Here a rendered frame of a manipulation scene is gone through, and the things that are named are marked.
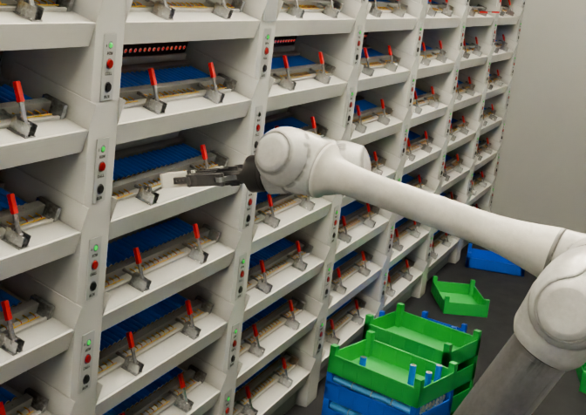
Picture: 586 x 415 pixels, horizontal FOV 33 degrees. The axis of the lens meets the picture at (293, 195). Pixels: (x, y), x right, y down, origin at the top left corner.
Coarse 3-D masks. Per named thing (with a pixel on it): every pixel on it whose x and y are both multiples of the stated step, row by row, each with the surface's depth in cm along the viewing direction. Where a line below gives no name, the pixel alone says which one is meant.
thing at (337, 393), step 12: (336, 384) 280; (324, 396) 283; (336, 396) 281; (348, 396) 278; (360, 396) 276; (360, 408) 276; (372, 408) 273; (384, 408) 271; (432, 408) 272; (444, 408) 278
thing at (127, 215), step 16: (192, 128) 251; (128, 144) 228; (192, 144) 252; (208, 144) 250; (224, 160) 247; (240, 160) 248; (160, 192) 218; (176, 192) 221; (192, 192) 225; (208, 192) 232; (224, 192) 241; (112, 208) 192; (128, 208) 203; (144, 208) 206; (160, 208) 212; (176, 208) 220; (192, 208) 228; (112, 224) 195; (128, 224) 201; (144, 224) 208
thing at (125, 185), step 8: (184, 160) 235; (192, 160) 237; (200, 160) 239; (208, 160) 245; (160, 168) 224; (168, 168) 226; (176, 168) 229; (184, 168) 233; (192, 168) 237; (136, 176) 214; (144, 176) 216; (152, 176) 218; (112, 184) 205; (120, 184) 207; (128, 184) 209; (144, 184) 217; (112, 192) 204; (120, 192) 206; (128, 192) 208
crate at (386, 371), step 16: (368, 336) 294; (336, 352) 280; (352, 352) 290; (368, 352) 295; (384, 352) 293; (400, 352) 289; (336, 368) 280; (352, 368) 276; (368, 368) 273; (384, 368) 288; (400, 368) 289; (416, 368) 287; (432, 368) 283; (448, 368) 278; (368, 384) 273; (384, 384) 270; (400, 384) 267; (416, 384) 264; (432, 384) 268; (448, 384) 276; (400, 400) 267; (416, 400) 264; (432, 400) 270
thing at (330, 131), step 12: (300, 108) 315; (276, 120) 303; (288, 120) 305; (300, 120) 315; (312, 120) 296; (324, 120) 312; (264, 132) 284; (312, 132) 307; (324, 132) 311; (336, 132) 311
